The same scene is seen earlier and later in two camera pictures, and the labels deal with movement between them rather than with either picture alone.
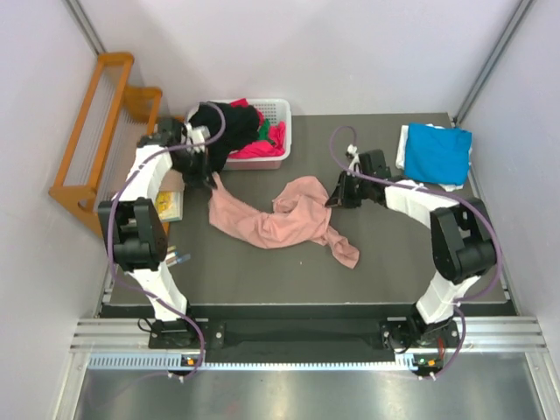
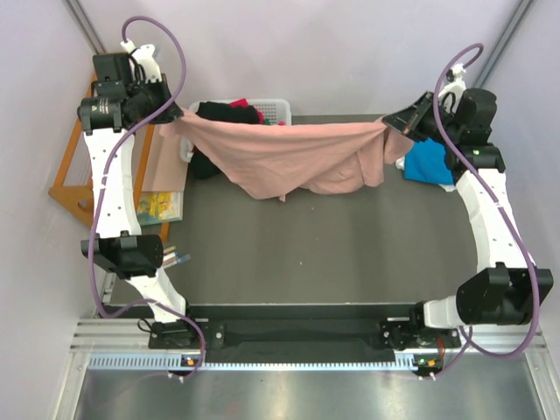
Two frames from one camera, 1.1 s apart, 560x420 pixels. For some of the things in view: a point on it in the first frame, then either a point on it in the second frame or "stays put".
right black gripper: x=341 y=197 -> x=405 y=120
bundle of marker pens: x=174 y=257 stays put
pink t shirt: x=301 y=213 -> x=267 y=161
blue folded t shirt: x=437 y=154 stays put
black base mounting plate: x=303 y=339 stays put
